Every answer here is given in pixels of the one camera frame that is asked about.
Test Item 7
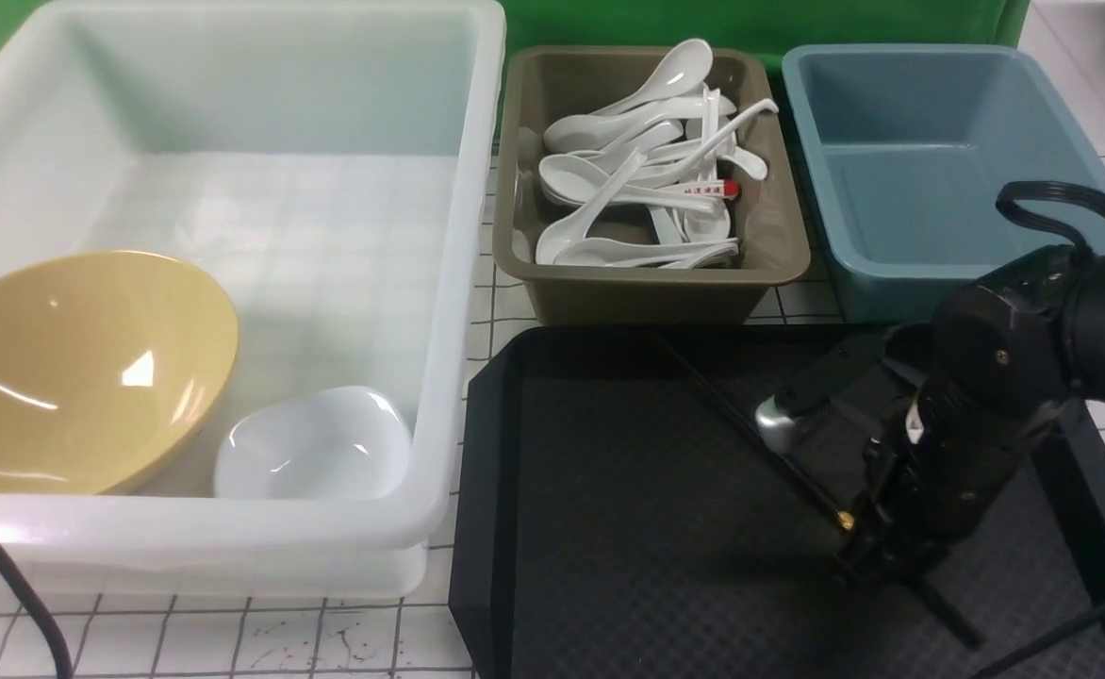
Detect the white spoon red label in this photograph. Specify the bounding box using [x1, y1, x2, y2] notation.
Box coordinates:
[536, 155, 741, 212]

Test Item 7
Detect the tan noodle bowl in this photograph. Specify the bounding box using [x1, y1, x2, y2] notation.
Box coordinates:
[0, 251, 239, 495]

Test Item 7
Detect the black serving tray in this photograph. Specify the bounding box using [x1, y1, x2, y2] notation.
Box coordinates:
[450, 325, 1105, 678]

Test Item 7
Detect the small white dish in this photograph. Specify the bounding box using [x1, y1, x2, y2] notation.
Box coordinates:
[213, 386, 413, 500]

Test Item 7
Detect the olive brown spoon bin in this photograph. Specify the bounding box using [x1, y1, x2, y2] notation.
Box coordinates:
[492, 46, 812, 325]

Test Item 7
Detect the green backdrop cloth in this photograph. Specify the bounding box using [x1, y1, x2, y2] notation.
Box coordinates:
[0, 0, 1032, 105]

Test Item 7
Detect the black chopstick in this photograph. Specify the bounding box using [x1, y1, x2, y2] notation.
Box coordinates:
[651, 331, 855, 534]

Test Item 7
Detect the blue plastic bin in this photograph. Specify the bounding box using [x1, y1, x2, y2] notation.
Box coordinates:
[782, 44, 1105, 323]

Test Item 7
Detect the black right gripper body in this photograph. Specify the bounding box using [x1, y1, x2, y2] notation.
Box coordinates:
[779, 324, 1081, 586]

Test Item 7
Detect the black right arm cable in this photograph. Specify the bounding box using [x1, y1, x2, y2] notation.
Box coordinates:
[995, 181, 1105, 254]

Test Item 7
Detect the white soup spoon front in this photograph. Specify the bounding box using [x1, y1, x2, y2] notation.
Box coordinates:
[553, 238, 739, 270]

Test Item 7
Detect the white soup spoon long handle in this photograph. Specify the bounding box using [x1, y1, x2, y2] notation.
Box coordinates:
[629, 98, 780, 189]

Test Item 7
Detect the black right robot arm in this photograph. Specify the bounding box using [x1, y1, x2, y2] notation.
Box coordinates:
[756, 246, 1105, 585]

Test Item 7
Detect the white soup spoon left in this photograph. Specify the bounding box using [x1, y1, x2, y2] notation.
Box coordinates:
[536, 150, 648, 265]

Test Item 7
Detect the white soup spoon top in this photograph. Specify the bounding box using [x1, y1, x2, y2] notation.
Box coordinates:
[594, 38, 715, 116]

